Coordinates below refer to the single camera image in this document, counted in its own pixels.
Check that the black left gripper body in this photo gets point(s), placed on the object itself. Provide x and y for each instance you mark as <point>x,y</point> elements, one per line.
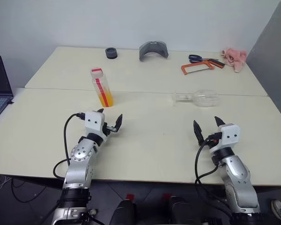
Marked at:
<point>107,129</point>

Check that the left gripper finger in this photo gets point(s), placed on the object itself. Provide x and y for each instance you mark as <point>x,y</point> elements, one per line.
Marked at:
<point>118,124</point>
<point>101,110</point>

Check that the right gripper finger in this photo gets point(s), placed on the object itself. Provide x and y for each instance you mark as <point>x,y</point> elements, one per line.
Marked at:
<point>219,122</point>
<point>198,132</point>

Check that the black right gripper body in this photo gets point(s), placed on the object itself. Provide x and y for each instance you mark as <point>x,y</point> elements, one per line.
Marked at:
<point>208,143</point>

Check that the clear wine glass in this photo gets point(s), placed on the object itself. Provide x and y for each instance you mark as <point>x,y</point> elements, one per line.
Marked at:
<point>206,98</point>

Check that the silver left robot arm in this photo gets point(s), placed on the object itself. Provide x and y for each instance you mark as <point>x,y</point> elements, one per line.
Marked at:
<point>78,168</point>

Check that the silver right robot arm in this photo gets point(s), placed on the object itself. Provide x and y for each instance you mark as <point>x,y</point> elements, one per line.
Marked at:
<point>238,178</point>

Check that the bottle with orange liquid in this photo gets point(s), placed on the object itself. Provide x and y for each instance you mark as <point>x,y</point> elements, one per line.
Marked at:
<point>103,91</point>

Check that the black round cap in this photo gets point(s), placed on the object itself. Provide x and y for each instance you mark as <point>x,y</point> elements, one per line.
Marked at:
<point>111,53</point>

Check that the orange hacksaw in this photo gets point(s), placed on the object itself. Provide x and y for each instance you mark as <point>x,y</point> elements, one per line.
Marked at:
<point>183,69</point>

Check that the pink cloth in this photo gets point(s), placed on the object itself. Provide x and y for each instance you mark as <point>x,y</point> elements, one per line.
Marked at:
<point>234,57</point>

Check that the red tab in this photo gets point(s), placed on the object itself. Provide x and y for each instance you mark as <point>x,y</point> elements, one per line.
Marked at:
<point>130,197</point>

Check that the grey curved visor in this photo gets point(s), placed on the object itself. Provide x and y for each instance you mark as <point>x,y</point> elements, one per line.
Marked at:
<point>152,50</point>

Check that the dark rounded shape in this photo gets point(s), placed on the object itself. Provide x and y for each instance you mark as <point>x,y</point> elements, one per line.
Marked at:
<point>124,212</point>

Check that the grey sneaker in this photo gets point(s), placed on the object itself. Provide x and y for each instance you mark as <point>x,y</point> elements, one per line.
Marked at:
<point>279,209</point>

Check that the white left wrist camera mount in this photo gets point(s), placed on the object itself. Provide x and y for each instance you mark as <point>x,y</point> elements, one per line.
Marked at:
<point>94,122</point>

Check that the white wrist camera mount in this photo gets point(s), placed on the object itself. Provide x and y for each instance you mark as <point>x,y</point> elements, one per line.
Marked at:
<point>231,134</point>
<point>94,122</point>

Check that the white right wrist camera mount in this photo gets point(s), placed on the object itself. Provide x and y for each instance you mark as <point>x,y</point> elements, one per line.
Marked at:
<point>231,134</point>

